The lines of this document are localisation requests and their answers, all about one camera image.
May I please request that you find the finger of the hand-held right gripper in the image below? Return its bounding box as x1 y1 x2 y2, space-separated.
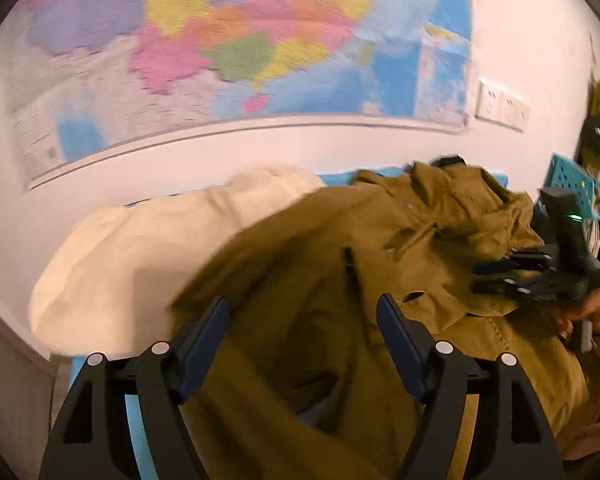
472 250 553 277
472 276 536 304

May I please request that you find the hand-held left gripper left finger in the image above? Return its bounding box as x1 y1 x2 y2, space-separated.
39 296 231 480

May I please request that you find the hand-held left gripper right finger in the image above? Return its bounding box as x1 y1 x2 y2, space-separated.
375 292 566 480

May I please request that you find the olive green jacket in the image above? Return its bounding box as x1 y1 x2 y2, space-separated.
172 160 600 480

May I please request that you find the blue plastic basket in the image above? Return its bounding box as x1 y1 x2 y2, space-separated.
545 154 600 221

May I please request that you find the cream cloth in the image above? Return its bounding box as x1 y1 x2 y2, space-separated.
27 166 326 361

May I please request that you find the black hanging bag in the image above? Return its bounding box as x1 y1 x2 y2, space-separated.
577 115 600 162

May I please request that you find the white wall socket plate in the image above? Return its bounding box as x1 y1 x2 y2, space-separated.
475 80 531 133

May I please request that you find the colourful wall map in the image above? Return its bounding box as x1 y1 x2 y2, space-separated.
5 0 473 192

